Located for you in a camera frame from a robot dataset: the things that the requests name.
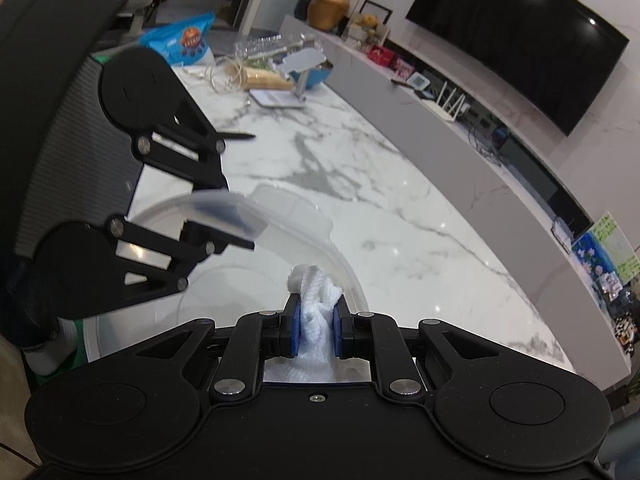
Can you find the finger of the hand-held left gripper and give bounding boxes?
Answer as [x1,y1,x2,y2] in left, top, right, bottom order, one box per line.
[107,215,257,307]
[131,91,251,233]

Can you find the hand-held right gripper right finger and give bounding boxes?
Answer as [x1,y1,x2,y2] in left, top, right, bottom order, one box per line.
[330,294,507,402]

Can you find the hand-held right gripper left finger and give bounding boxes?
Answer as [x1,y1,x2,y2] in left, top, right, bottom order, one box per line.
[128,293,304,403]

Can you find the white cloth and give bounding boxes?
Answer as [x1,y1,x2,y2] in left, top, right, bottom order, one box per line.
[262,263,374,385]

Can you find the clear plastic bowl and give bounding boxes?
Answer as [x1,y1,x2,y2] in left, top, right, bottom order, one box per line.
[82,184,371,386]

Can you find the blue bowl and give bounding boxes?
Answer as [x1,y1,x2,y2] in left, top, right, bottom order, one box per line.
[290,59,335,92]

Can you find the light wooden block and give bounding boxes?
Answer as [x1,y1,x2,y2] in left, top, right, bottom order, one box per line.
[241,66,294,92]

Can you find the blue snack bag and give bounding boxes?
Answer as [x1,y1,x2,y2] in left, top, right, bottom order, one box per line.
[138,12,216,67]

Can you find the clear plastic container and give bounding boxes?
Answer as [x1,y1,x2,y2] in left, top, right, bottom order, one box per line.
[234,33,321,62]

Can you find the white phone stand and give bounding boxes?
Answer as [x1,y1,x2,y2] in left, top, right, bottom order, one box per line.
[276,48,327,102]

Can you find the gold vase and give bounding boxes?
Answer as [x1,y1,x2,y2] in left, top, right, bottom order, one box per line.
[306,0,350,31]

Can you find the red box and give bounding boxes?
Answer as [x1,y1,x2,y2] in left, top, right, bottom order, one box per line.
[367,45,397,67]

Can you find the stuffed toy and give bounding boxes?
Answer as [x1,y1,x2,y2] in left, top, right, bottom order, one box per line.
[346,12,382,46]

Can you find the white router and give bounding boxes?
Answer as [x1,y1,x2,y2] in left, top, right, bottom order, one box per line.
[421,81,465,122]

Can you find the grey notebook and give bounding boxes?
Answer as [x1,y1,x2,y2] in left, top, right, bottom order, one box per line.
[551,216,574,252]

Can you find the small floral photo card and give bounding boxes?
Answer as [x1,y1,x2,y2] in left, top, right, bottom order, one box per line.
[591,271,622,303]

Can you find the lotus pond painting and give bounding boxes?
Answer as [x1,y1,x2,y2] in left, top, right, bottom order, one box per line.
[570,211,640,282]

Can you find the black and white toy figures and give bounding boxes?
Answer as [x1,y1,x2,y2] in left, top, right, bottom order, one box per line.
[609,309,640,357]

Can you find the person's leg in jeans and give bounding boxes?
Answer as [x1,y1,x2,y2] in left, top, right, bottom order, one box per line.
[596,414,640,480]

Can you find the black television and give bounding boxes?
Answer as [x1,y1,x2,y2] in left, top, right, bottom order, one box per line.
[405,0,631,137]

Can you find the white cable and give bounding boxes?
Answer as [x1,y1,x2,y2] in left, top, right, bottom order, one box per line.
[187,57,249,95]

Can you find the black picture frame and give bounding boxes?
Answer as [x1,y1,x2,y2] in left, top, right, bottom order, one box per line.
[357,0,394,41]

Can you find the black cables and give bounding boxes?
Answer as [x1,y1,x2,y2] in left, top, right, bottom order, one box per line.
[466,122,507,167]

